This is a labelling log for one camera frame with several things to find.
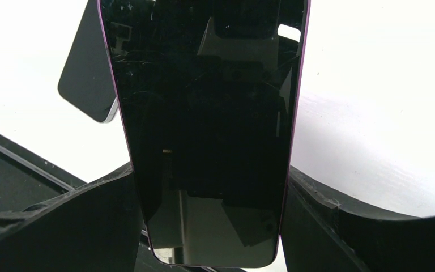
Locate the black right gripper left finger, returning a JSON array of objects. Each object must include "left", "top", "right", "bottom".
[{"left": 0, "top": 164, "right": 143, "bottom": 271}]

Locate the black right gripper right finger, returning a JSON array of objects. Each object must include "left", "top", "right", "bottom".
[{"left": 281, "top": 167, "right": 435, "bottom": 271}]

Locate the silver-edged black phone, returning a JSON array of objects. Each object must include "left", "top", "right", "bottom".
[{"left": 57, "top": 1, "right": 118, "bottom": 123}]

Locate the purple cased phone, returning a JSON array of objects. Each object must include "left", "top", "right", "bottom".
[{"left": 97, "top": 1, "right": 309, "bottom": 269}]

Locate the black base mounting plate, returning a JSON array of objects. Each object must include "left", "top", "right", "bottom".
[{"left": 0, "top": 135, "right": 85, "bottom": 212}]

